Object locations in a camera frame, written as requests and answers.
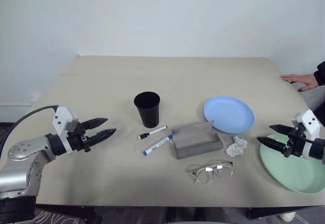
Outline clear frame eyeglasses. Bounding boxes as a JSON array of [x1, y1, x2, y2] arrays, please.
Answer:
[[190, 161, 235, 185]]

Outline black metal table frame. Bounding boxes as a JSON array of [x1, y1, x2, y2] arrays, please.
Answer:
[[247, 206, 325, 220]]

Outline white tissue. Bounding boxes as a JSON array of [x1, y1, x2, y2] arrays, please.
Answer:
[[225, 136, 248, 157]]

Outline black plastic cup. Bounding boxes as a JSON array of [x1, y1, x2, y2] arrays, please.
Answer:
[[134, 91, 161, 129]]

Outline light blue plate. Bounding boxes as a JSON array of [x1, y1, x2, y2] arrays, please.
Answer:
[[203, 95, 255, 134]]

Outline blue cap whiteboard marker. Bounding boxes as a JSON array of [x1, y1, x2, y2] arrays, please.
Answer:
[[142, 134, 174, 156]]

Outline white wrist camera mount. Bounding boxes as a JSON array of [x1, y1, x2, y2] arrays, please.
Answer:
[[52, 106, 80, 155], [291, 109, 322, 160]]

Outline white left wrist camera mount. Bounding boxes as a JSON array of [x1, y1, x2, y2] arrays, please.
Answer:
[[52, 106, 80, 155]]

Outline bystander bare hand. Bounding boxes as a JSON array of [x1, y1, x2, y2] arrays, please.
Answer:
[[279, 74, 318, 92]]

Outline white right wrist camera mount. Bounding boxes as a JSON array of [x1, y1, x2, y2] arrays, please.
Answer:
[[291, 109, 322, 160]]

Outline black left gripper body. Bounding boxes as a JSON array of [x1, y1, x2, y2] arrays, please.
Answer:
[[67, 122, 92, 154]]

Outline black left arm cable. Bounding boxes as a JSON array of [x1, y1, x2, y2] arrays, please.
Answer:
[[0, 105, 59, 156]]

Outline bystander black sleeve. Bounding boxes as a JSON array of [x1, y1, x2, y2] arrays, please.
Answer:
[[314, 60, 325, 86]]

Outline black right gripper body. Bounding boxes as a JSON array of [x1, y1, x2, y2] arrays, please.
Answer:
[[283, 127, 306, 158]]

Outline grey felt glasses case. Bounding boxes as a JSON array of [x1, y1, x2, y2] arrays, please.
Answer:
[[172, 121, 224, 160]]

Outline light green plate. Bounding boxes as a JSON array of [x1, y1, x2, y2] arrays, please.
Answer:
[[259, 133, 325, 195]]

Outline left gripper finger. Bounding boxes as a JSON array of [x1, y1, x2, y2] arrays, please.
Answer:
[[82, 118, 109, 131], [87, 128, 117, 147]]

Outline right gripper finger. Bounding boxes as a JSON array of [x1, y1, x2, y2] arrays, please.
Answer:
[[256, 136, 289, 154], [269, 124, 296, 135]]

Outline black cap whiteboard marker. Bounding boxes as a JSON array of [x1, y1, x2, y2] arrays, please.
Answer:
[[138, 125, 168, 140]]

